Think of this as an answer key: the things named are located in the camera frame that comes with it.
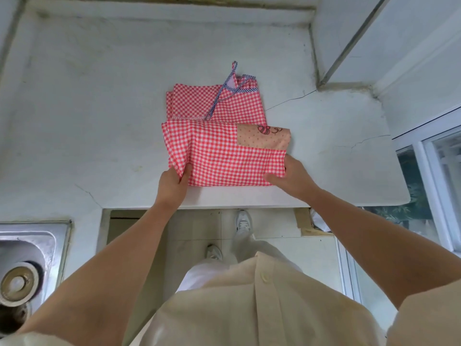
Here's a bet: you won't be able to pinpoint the stainless steel sink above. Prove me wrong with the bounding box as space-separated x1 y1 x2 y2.
0 220 73 337

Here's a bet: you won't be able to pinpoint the wooden board piece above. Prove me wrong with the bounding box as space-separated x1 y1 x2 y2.
293 208 335 238

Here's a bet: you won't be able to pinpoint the cream button shirt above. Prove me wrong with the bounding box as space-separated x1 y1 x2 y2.
0 251 461 346

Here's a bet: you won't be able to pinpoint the white trousers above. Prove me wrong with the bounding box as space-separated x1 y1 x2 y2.
176 232 304 296

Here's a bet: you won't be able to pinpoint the round sink drain strainer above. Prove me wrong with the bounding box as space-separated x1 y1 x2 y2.
0 262 41 308

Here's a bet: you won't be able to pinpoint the person's right forearm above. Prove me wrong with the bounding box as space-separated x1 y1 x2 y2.
308 189 461 310

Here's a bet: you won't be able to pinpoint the person's left hand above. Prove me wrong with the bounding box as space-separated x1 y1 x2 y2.
157 164 193 210

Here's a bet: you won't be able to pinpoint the person's right hand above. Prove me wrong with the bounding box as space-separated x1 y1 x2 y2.
264 155 321 207

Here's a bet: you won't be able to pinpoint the white right shoe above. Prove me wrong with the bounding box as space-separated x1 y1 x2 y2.
235 209 253 235

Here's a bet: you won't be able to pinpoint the person's left forearm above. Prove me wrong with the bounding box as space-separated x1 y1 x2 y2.
16 198 188 337

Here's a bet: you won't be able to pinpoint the red checked apron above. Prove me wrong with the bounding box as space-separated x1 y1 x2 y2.
161 61 291 187

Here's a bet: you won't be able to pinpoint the white window frame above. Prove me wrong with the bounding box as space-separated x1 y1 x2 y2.
335 106 461 321

